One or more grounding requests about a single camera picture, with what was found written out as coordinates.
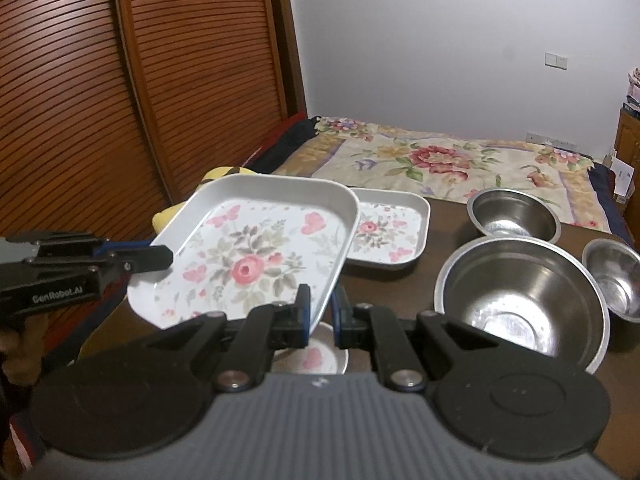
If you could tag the yellow cloth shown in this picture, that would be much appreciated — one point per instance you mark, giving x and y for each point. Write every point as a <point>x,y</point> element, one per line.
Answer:
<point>167,212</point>

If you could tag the white wall switch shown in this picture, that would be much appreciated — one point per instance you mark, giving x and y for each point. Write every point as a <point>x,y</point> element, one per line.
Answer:
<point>556,59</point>

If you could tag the person's left hand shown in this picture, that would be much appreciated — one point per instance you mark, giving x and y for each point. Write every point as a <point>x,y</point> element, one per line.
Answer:
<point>15,360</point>

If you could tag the large floral rectangular tray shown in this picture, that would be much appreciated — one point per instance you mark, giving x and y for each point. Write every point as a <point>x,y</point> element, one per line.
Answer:
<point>250,250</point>

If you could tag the red cloth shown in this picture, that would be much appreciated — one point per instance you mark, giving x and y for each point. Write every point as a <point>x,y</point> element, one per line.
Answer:
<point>280,135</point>

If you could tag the small steel bowl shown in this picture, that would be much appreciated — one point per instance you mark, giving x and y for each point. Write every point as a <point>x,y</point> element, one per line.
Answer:
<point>617,280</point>

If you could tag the clutter pile on cabinet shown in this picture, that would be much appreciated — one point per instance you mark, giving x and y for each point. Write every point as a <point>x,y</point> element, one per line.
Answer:
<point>635,90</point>

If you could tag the large steel bowl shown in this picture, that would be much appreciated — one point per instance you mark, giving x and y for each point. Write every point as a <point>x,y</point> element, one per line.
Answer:
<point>520,300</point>

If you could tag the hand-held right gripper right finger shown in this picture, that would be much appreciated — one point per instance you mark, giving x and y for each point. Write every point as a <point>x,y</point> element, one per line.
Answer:
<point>341,320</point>

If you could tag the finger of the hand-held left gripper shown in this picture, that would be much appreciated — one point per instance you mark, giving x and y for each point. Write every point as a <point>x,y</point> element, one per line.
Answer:
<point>150,259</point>
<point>122,246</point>

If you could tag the small floral plate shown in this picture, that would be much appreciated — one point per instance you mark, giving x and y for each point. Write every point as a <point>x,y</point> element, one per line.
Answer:
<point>315,357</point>

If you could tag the wooden louvered wardrobe door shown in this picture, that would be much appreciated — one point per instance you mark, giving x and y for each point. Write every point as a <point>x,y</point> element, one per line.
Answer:
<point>65,110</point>
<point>200,70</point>

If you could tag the medium steel bowl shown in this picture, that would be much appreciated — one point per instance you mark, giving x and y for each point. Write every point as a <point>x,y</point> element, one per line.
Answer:
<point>515,215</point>

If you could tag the floral bed blanket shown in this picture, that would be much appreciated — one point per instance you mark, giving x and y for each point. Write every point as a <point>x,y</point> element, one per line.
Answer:
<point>450,165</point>

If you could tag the medium floral rectangular tray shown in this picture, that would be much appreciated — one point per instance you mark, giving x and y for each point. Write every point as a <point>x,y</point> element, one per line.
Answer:
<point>385,232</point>

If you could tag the white paper box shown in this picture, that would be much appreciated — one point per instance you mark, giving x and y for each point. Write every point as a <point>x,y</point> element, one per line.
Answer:
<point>622,177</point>

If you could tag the dark blue quilt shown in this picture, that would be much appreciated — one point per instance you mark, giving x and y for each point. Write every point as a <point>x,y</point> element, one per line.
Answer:
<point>607,195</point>

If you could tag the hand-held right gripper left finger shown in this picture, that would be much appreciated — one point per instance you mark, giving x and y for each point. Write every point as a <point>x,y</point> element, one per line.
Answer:
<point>303,317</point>

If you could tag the wooden cabinet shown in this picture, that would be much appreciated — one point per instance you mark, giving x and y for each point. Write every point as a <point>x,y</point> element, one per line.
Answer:
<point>629,160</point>

